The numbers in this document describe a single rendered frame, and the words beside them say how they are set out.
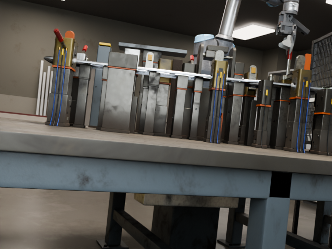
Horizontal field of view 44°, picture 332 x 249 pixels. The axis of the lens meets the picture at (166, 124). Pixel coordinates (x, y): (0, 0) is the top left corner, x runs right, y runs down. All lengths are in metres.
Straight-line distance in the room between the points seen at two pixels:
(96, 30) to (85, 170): 9.61
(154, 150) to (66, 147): 0.20
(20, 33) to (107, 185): 9.34
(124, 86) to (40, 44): 8.53
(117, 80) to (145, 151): 0.84
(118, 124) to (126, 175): 0.77
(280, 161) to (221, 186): 0.17
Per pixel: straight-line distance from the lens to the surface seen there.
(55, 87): 1.72
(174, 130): 1.87
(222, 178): 1.07
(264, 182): 1.14
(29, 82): 10.10
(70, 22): 10.40
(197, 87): 1.93
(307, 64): 2.26
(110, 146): 0.90
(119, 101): 1.72
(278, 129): 1.97
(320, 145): 1.85
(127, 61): 1.74
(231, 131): 1.91
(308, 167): 1.17
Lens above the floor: 0.74
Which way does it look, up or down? 1 degrees up
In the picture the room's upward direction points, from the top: 6 degrees clockwise
